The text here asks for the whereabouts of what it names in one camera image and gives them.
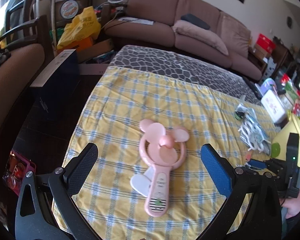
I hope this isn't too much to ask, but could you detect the yellow plastic bag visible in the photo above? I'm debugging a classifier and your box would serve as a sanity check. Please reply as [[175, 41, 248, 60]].
[[57, 6, 102, 50]]

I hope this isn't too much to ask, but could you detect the navy cardboard box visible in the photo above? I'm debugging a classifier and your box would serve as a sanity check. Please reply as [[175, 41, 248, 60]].
[[29, 49, 80, 120]]

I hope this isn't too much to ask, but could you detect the pink mouse-shaped handheld fan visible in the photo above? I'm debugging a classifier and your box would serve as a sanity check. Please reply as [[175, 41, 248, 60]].
[[130, 119, 190, 217]]

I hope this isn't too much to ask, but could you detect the pale pink pillow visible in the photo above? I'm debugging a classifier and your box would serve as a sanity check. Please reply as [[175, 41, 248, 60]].
[[172, 20, 229, 55]]

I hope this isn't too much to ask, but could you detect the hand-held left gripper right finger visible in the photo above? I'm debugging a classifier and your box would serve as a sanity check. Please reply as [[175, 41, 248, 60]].
[[200, 144, 283, 240]]

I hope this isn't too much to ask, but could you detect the white tissue box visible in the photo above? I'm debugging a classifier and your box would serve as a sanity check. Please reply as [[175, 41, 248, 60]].
[[261, 89, 286, 124]]

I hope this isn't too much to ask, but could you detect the dark wooden cabinet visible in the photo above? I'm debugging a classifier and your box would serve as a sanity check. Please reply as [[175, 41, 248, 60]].
[[272, 40, 295, 75]]

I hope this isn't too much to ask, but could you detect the yellow storage box green lid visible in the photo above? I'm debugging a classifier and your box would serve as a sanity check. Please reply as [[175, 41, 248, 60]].
[[271, 110, 300, 190]]

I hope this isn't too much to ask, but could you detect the black remote control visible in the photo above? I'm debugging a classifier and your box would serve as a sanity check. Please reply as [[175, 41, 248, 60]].
[[242, 76, 263, 99]]

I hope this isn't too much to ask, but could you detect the dark wooden chair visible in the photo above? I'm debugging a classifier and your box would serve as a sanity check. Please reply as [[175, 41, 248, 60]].
[[0, 0, 48, 55]]

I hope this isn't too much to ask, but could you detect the beige square pillow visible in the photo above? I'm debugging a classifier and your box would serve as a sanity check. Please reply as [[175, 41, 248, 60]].
[[219, 12, 252, 58]]

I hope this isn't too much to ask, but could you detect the grey stone-pattern tablecloth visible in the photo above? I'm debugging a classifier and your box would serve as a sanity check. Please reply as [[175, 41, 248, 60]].
[[110, 44, 263, 105]]

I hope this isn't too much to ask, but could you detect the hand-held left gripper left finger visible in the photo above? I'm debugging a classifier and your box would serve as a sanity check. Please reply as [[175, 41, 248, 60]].
[[15, 142, 99, 240]]

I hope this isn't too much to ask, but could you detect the pink toy package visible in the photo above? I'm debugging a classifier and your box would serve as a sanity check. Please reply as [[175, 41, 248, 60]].
[[2, 150, 37, 195]]

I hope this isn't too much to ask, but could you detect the person's right hand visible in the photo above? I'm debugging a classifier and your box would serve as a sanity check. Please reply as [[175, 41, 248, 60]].
[[281, 192, 300, 218]]

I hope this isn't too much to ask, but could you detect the purple plastic container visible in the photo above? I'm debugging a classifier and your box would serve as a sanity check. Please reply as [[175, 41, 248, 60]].
[[261, 78, 278, 93]]

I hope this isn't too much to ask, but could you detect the red cardboard box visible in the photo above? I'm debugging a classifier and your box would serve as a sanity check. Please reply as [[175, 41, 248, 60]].
[[255, 33, 276, 53]]

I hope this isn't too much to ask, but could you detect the brown fabric sofa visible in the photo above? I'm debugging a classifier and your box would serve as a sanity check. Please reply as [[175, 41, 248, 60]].
[[104, 0, 263, 82]]

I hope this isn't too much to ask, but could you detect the dark blue cushion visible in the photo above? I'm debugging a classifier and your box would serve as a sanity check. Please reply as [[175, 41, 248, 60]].
[[181, 13, 211, 30]]

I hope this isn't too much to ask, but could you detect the yellow plaid cloth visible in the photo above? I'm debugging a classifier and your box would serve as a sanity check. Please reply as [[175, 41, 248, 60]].
[[51, 66, 282, 240]]

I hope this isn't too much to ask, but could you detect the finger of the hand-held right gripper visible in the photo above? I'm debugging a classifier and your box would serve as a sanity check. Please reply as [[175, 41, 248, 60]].
[[245, 159, 268, 172]]

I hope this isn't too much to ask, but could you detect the brown upholstered armchair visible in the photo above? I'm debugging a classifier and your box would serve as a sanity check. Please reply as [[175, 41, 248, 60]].
[[0, 42, 45, 140]]

